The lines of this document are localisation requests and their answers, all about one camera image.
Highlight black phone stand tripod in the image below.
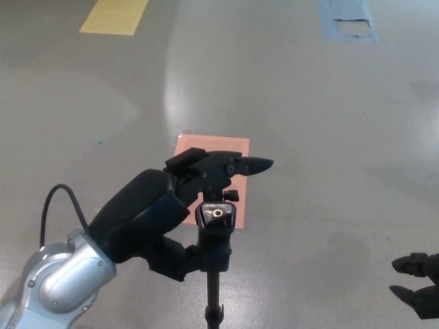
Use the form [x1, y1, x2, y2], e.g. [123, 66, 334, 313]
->
[194, 188, 240, 329]

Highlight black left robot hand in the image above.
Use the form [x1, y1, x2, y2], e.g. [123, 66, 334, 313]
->
[88, 147, 275, 283]

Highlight torn blue floor marking sheet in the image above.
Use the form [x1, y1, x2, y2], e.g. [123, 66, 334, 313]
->
[316, 0, 379, 43]

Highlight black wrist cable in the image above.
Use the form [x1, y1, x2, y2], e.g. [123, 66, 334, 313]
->
[38, 184, 91, 248]

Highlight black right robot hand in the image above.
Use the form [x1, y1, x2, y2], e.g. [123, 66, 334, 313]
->
[388, 252, 439, 320]

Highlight yellow floor marking sheet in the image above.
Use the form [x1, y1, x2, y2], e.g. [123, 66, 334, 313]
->
[79, 0, 150, 36]

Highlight orange floor marking sheet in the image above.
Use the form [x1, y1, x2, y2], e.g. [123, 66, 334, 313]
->
[174, 134, 250, 229]

